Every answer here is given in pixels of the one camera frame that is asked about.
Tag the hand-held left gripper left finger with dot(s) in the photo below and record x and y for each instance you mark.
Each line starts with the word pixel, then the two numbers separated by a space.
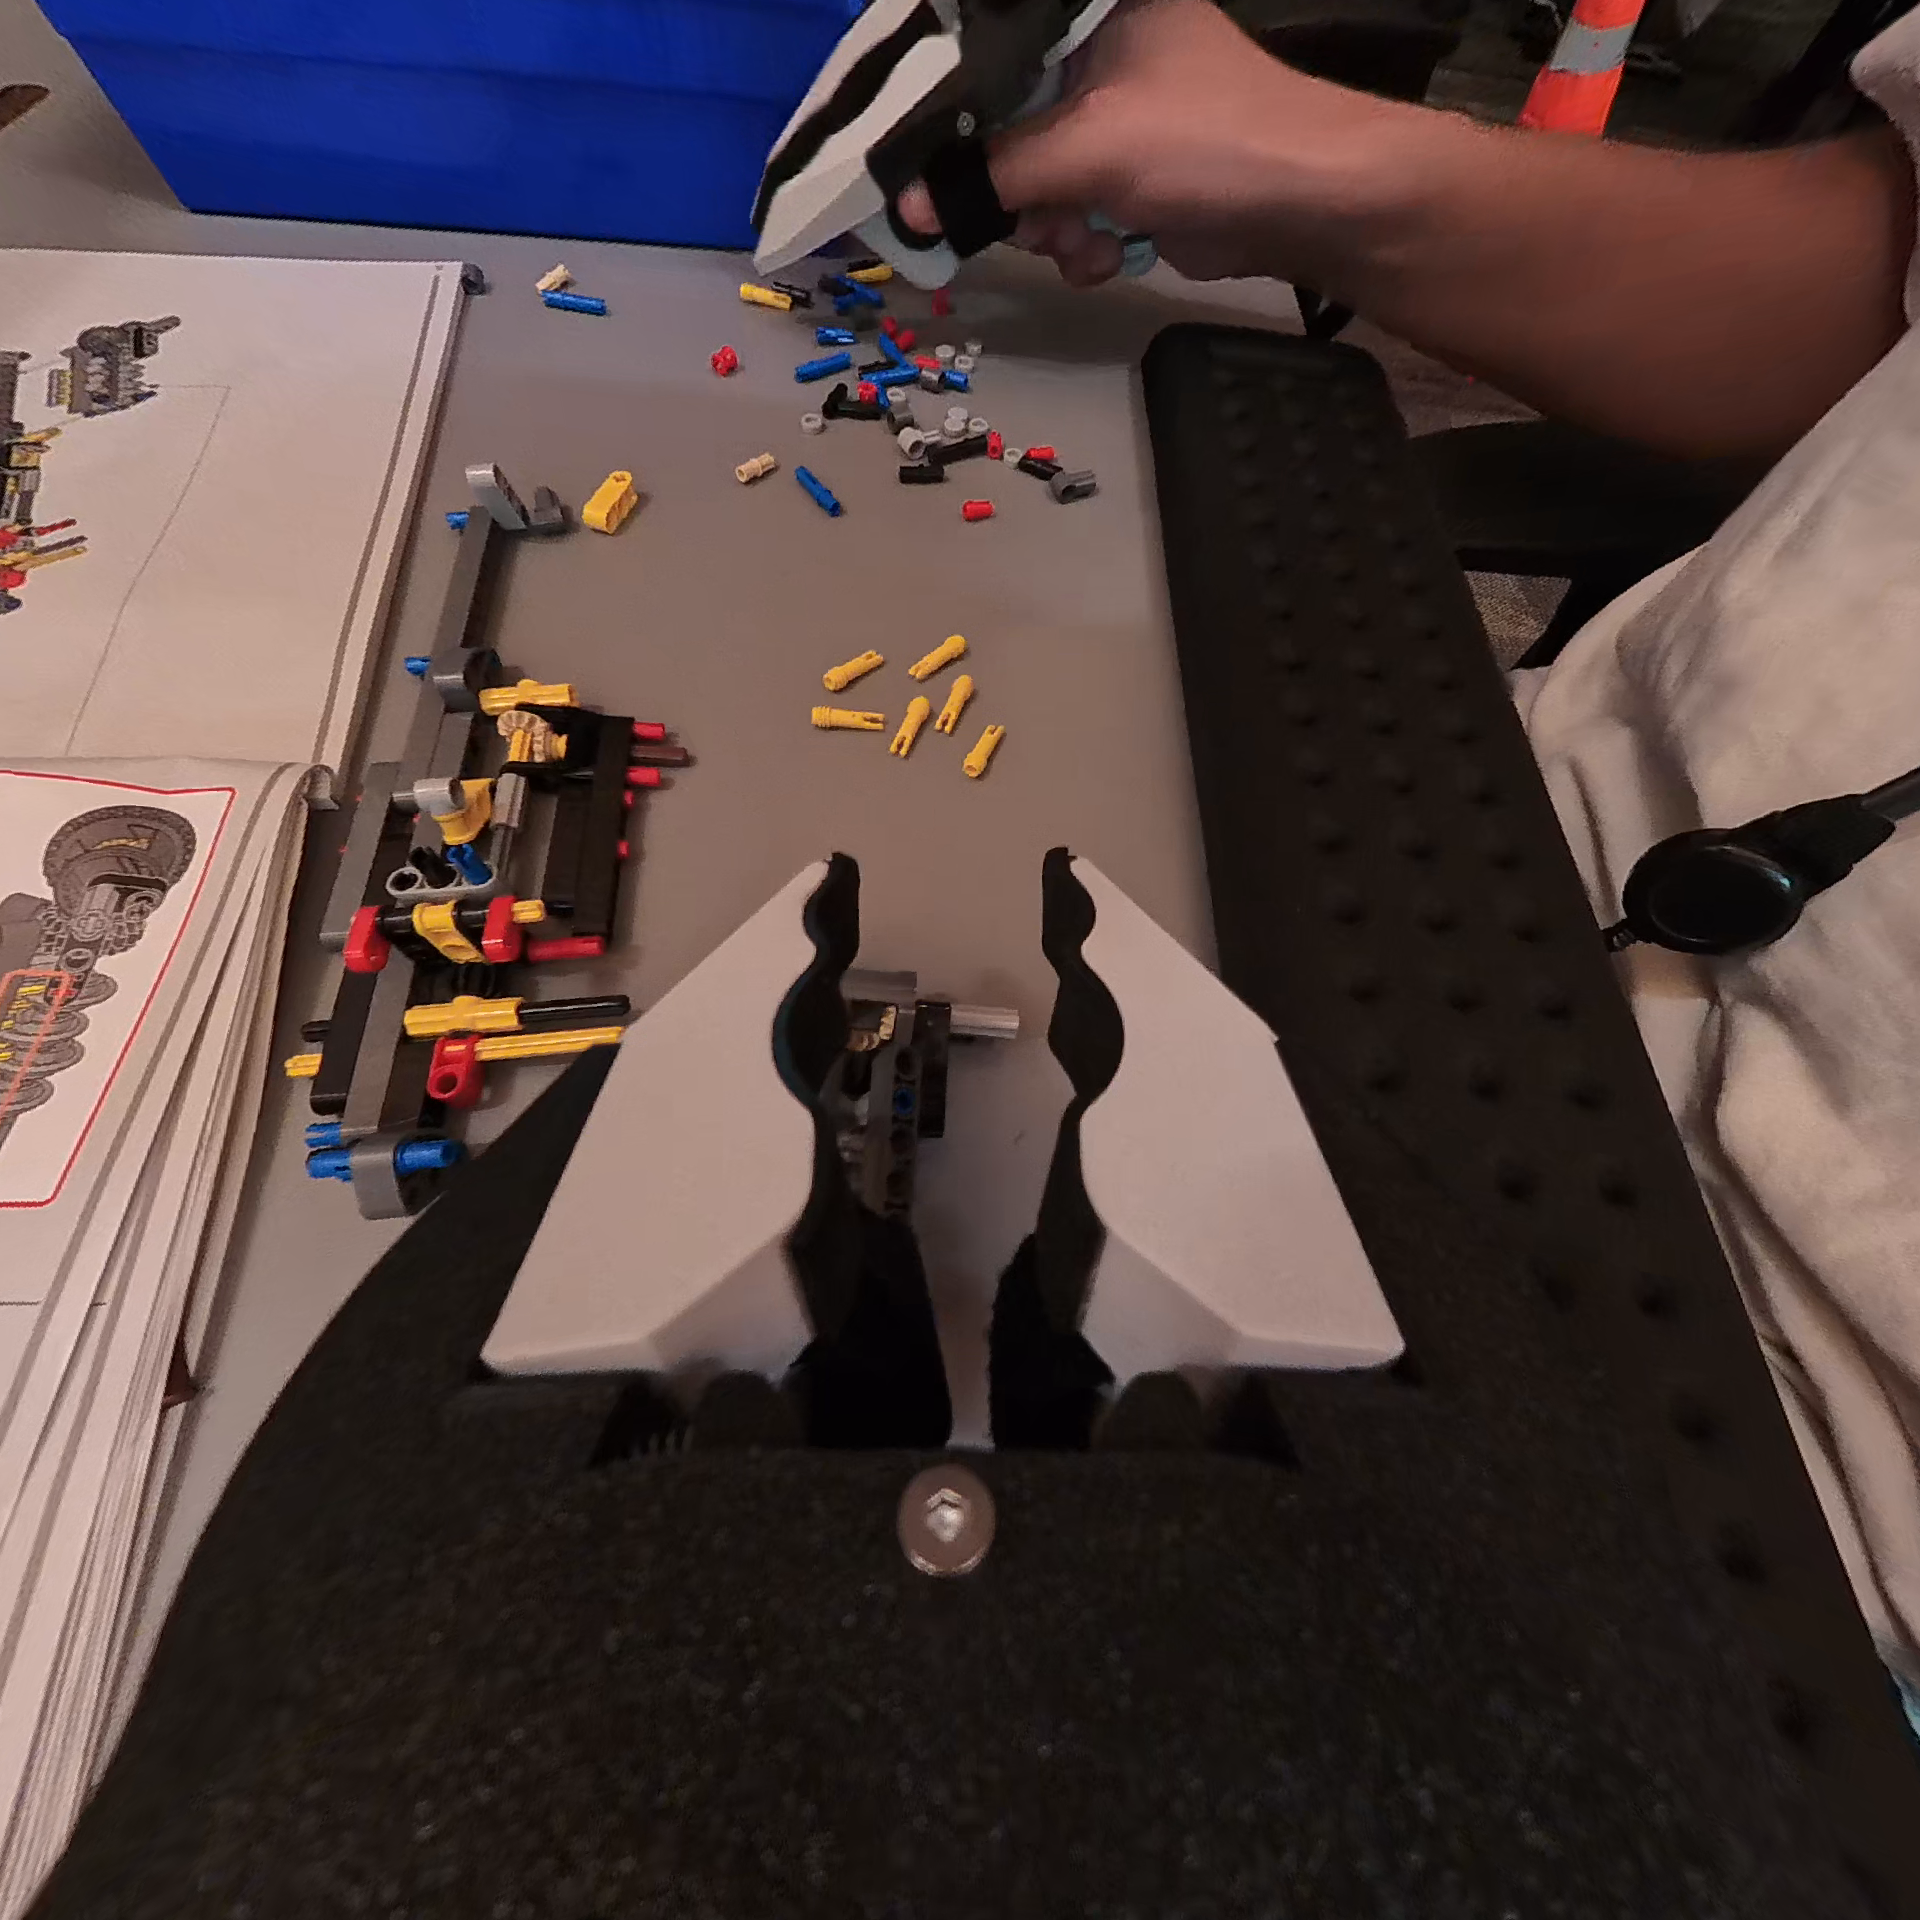
pixel 662 1199

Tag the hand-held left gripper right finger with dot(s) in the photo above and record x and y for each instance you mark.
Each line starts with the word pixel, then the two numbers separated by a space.
pixel 1231 1199

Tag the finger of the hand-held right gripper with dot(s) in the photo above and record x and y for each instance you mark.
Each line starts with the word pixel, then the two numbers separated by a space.
pixel 818 211
pixel 864 58

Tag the heap of small lego pieces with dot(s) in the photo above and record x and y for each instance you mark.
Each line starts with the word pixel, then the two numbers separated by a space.
pixel 902 391

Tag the grey lego gear assembly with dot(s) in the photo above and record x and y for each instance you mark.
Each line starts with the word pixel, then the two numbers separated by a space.
pixel 902 1080

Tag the group of yellow lego pins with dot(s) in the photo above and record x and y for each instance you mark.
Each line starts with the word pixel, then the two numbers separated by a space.
pixel 911 723

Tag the lego instruction booklet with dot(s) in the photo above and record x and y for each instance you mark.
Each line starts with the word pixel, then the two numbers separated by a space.
pixel 225 525

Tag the person's right forearm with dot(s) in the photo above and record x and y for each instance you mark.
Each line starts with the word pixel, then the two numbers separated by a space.
pixel 1651 272

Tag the yellow lego connector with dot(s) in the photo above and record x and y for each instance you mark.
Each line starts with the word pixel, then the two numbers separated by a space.
pixel 610 502

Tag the long lego chassis assembly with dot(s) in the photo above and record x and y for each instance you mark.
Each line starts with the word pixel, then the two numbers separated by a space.
pixel 569 841

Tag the person's right hand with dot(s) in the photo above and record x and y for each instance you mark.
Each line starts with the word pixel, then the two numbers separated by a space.
pixel 1200 149

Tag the black perforated foam pad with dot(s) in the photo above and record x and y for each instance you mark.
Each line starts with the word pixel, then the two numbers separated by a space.
pixel 1425 1051

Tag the blue plastic bin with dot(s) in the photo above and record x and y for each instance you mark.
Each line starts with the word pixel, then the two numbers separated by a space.
pixel 452 119

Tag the orange traffic cone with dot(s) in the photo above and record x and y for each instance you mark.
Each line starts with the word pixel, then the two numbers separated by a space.
pixel 1581 66

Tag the person's white shirt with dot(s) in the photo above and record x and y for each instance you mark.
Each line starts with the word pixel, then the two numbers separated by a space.
pixel 1769 675

